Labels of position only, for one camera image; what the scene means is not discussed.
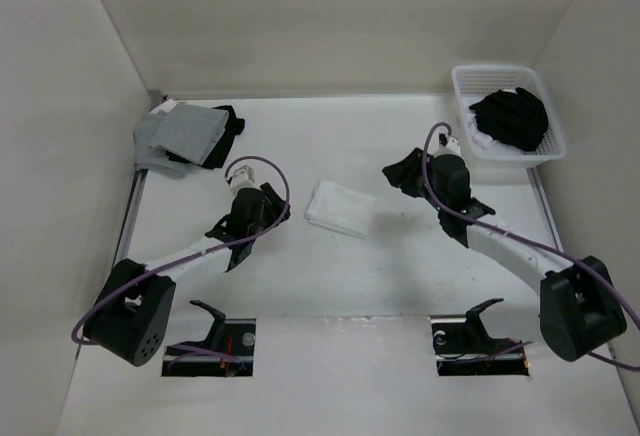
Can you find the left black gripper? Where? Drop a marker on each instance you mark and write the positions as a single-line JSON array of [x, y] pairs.
[[273, 205]]

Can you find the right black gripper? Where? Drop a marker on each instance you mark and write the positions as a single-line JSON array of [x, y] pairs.
[[403, 173]]

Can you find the white tank top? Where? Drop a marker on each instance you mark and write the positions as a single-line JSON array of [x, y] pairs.
[[341, 210]]

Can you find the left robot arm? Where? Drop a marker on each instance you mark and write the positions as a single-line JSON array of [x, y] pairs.
[[131, 313]]

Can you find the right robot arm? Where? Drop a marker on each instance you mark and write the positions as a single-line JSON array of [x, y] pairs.
[[577, 311]]

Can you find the black tank top in basket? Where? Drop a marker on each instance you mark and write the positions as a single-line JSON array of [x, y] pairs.
[[515, 118]]

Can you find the light grey folded tank top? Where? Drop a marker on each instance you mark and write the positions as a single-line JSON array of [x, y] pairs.
[[153, 159]]

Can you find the white garment in basket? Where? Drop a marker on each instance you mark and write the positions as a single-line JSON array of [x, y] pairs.
[[481, 139]]

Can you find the white plastic basket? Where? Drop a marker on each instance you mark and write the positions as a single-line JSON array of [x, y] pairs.
[[473, 82]]

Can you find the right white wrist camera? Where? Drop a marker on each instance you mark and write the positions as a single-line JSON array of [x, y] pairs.
[[448, 145]]

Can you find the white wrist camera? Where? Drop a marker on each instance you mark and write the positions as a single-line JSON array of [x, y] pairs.
[[448, 145], [241, 178]]

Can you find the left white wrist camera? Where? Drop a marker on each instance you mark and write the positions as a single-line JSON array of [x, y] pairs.
[[241, 178]]

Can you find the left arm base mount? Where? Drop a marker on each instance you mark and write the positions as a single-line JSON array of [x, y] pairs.
[[201, 341]]

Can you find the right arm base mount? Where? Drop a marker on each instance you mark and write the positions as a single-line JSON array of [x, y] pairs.
[[464, 348]]

